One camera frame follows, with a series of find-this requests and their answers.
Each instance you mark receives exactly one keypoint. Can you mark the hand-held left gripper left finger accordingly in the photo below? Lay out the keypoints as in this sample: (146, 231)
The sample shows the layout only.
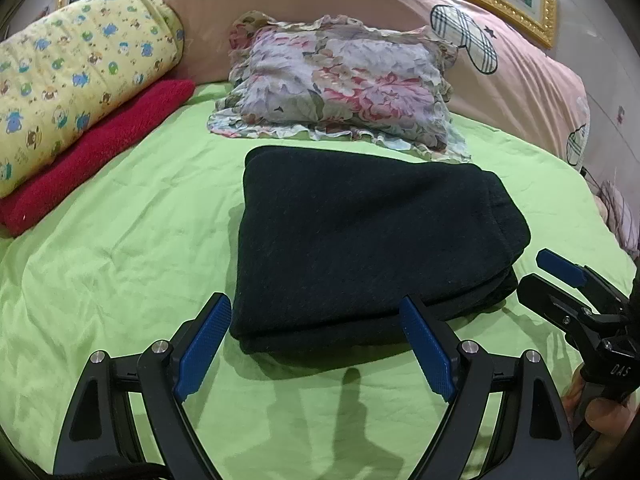
(205, 345)

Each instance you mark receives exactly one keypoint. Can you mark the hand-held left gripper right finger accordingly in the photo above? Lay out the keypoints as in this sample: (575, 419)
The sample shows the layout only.
(427, 350)

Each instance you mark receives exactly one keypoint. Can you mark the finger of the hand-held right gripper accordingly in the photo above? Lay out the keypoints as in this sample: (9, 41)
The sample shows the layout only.
(542, 297)
(560, 266)

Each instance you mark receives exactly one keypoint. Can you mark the dark navy pants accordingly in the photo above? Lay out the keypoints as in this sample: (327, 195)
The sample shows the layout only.
(360, 240)

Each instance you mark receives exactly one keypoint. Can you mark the person's right hand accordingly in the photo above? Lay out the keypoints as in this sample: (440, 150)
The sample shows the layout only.
(607, 417)

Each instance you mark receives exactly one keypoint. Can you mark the pink grey cloth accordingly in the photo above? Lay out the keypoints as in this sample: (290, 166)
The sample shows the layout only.
(620, 215)

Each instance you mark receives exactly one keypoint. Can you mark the green bed sheet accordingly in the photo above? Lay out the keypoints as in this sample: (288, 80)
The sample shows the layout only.
(125, 240)

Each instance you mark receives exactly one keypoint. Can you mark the large pink pillow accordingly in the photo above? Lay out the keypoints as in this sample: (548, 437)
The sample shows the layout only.
(525, 75)

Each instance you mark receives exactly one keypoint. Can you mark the red folded blanket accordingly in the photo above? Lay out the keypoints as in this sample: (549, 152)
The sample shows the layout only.
(100, 145)

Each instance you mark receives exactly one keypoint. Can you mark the floral ruffled pillow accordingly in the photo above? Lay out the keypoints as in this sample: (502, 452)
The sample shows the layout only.
(345, 85)

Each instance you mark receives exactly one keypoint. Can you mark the yellow cartoon print pillow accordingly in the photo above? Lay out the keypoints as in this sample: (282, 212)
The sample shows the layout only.
(75, 70)

